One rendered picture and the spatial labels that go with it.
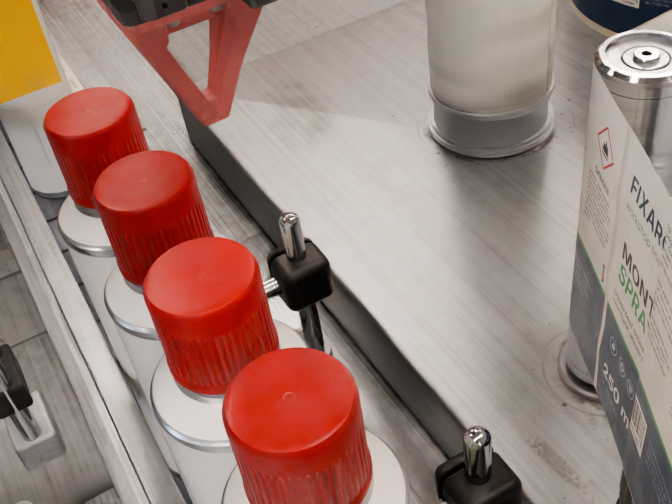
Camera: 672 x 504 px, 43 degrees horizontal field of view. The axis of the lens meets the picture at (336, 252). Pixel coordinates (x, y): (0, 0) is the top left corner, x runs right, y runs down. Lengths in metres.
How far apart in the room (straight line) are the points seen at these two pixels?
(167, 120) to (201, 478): 0.55
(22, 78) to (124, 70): 0.50
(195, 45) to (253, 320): 0.67
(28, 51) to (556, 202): 0.34
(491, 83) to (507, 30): 0.04
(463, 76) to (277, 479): 0.40
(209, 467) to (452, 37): 0.36
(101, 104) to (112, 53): 0.60
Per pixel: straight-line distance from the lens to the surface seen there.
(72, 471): 0.54
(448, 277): 0.52
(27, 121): 0.61
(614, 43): 0.36
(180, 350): 0.24
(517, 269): 0.52
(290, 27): 0.90
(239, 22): 0.41
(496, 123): 0.59
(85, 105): 0.33
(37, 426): 0.47
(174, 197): 0.27
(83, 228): 0.34
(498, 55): 0.56
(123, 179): 0.28
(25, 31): 0.38
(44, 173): 0.64
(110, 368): 0.40
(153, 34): 0.39
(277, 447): 0.20
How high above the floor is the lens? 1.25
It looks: 43 degrees down
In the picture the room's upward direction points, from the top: 9 degrees counter-clockwise
